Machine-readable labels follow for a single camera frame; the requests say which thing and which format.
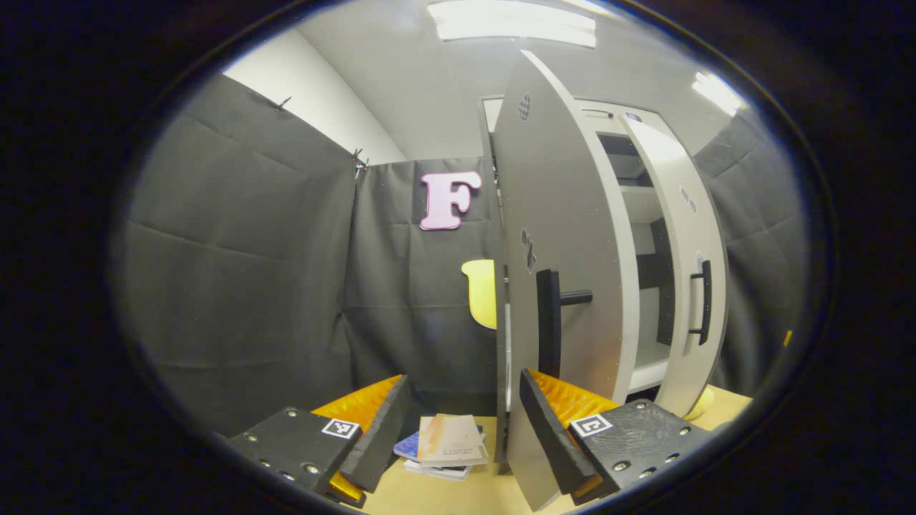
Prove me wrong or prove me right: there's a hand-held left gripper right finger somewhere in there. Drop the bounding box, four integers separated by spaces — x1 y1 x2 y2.
520 368 716 505

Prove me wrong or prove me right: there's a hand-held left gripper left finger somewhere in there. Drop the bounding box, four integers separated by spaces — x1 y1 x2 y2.
228 374 412 509

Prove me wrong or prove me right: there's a white cabinet door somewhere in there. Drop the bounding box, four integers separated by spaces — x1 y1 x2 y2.
619 114 729 418
492 50 641 512

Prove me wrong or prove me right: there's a white and grey cabinet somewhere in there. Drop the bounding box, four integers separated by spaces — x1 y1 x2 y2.
481 97 677 394

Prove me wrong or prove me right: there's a blue book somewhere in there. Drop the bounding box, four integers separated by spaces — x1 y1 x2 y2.
394 429 430 462

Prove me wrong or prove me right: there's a white book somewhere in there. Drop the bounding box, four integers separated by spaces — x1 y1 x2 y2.
403 458 473 481

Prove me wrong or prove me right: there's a beige book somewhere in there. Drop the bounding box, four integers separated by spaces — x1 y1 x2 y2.
417 413 489 467

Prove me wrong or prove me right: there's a black backdrop cloth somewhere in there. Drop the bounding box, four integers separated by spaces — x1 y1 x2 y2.
114 72 806 437

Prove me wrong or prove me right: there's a small ceiling light panel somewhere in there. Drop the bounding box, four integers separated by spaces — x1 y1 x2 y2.
692 72 749 117

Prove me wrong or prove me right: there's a long ceiling light panel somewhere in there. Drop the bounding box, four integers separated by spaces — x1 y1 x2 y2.
428 0 597 49

